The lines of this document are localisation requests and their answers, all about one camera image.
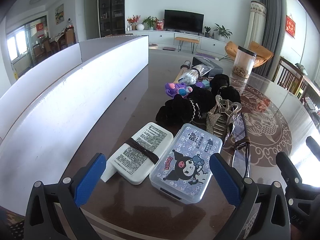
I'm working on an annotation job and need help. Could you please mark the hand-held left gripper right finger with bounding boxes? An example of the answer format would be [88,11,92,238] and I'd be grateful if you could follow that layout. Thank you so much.
[209,153,292,240]

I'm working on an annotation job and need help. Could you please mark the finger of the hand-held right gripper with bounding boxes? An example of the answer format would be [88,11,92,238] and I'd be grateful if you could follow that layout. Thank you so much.
[276,152,312,205]
[305,136,320,162]

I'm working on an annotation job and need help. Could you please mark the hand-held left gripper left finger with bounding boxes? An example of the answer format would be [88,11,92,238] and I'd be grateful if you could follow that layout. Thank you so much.
[24,153,108,240]

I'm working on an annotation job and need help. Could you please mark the clear cartoon print box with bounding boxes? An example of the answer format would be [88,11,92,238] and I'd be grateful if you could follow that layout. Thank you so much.
[149,123,223,204]

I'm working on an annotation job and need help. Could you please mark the dark framed glasses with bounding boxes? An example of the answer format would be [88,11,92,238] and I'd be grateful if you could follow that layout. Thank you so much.
[230,112,252,178]

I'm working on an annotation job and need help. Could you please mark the silver rhinestone hair clip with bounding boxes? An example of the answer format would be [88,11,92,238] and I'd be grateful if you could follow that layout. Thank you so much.
[206,112,235,146]

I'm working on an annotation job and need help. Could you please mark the white rectangular case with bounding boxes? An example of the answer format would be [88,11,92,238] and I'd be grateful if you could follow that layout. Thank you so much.
[101,122,174,185]

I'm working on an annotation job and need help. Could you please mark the clear hair claw clip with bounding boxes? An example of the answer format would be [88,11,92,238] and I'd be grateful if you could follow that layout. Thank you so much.
[215,94,242,121]

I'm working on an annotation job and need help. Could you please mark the black scrunchie with white trim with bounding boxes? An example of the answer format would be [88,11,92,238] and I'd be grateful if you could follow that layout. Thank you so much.
[155,95,198,127]

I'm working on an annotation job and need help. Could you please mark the purple plush toy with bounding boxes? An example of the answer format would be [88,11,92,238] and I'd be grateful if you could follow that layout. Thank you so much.
[164,81,198,99]

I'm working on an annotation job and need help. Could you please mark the cotton swab jar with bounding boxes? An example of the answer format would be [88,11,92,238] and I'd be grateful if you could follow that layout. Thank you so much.
[180,67,202,86]

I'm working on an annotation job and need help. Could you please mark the dark elastic band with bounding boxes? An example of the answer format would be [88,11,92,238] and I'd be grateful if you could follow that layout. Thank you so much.
[124,138,160,165]

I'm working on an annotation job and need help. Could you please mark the dark wooden chair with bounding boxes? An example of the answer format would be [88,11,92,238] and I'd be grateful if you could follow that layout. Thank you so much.
[272,56,320,102]

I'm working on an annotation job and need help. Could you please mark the pale green cloth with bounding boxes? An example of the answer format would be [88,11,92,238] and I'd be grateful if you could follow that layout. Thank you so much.
[294,63,307,75]

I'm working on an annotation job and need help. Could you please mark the dark dotted cloth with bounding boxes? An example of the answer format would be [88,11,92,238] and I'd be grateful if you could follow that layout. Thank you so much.
[0,207,27,240]

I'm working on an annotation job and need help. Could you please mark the orange lounge chair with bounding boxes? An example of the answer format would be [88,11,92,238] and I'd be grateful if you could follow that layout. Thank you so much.
[219,41,274,69]

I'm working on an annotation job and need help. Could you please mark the clear jar with black lid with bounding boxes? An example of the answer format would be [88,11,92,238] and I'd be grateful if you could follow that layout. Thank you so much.
[232,45,257,79]

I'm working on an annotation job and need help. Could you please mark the plastic packet of wooden sticks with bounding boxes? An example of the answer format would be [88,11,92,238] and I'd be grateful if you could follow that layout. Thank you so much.
[174,64,216,83]

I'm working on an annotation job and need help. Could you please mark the black cardboard box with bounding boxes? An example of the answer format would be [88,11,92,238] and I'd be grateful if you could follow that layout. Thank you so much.
[192,57,223,72]

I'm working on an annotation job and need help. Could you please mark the purple floor mat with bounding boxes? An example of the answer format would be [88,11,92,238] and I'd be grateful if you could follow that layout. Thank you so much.
[195,52,216,60]

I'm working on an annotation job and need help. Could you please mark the grey curtain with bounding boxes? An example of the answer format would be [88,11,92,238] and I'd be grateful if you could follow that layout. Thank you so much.
[259,0,287,75]

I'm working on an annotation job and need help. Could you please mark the white floor air conditioner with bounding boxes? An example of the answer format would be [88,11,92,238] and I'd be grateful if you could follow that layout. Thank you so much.
[243,0,268,53]

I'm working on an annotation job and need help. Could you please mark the wooden dining chair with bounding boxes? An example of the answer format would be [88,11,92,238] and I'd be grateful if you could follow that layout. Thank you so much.
[65,27,76,48]

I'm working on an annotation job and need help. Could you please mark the glass sliding door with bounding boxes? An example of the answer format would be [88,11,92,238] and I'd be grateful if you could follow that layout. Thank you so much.
[24,15,48,67]

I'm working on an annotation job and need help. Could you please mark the wooden bench with metal legs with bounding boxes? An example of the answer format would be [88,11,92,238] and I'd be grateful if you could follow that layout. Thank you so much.
[174,37,200,53]

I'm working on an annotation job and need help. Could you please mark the large potted green plant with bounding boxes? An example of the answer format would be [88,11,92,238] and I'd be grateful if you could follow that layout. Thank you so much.
[213,23,233,41]

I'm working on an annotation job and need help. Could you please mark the white television cabinet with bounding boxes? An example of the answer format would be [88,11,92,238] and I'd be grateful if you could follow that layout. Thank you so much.
[125,30,231,58]

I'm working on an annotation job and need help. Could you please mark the red flowers in vase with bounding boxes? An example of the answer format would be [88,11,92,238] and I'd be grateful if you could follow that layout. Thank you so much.
[126,15,141,31]

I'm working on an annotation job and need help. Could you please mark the black television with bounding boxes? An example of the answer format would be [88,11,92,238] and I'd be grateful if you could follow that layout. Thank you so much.
[164,9,204,33]

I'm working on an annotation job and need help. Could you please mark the framed landscape painting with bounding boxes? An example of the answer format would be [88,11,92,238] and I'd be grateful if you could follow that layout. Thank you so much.
[55,3,65,25]

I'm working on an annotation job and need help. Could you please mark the bushy green plant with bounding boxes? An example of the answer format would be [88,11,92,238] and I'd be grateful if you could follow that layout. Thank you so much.
[142,16,158,31]

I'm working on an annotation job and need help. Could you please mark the dark glass display cabinet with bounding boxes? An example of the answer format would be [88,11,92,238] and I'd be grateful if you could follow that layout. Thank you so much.
[97,0,126,38]

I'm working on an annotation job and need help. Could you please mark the brown hair tie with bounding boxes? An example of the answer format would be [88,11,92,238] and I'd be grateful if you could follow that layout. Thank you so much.
[234,137,251,148]

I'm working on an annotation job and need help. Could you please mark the red wall hanging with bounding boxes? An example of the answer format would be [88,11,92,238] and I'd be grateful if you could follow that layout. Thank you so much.
[285,15,296,37]

